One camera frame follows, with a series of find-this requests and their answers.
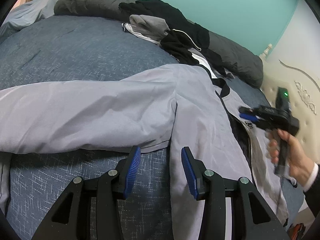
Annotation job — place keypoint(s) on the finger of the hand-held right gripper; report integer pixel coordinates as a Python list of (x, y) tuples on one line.
[(247, 112)]

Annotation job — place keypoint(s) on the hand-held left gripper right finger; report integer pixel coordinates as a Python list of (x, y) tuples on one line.
[(188, 173)]

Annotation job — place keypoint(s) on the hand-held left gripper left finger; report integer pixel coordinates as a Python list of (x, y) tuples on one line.
[(132, 171)]

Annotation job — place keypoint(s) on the light grey jacket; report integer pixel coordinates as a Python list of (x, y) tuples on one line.
[(100, 110)]

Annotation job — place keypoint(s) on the pile of dark clothes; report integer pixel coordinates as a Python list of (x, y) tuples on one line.
[(175, 17)]

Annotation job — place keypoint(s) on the person's right hand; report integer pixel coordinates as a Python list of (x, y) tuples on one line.
[(298, 162)]

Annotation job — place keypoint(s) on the cream tufted headboard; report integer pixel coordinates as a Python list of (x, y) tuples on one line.
[(300, 75)]

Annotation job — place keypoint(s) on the white shirt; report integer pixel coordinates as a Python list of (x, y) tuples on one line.
[(201, 62)]

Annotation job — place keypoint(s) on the colourful boxes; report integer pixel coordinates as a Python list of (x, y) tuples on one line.
[(298, 231)]

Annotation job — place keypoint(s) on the grey sweatshirt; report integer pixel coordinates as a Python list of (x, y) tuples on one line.
[(147, 25)]

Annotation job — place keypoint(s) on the white garment navy trim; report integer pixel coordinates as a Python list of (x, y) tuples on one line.
[(136, 32)]

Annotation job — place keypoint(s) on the dark grey rolled duvet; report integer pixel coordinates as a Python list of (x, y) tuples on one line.
[(87, 0)]

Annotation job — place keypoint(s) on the pale grey blanket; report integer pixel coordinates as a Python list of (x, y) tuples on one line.
[(25, 15)]

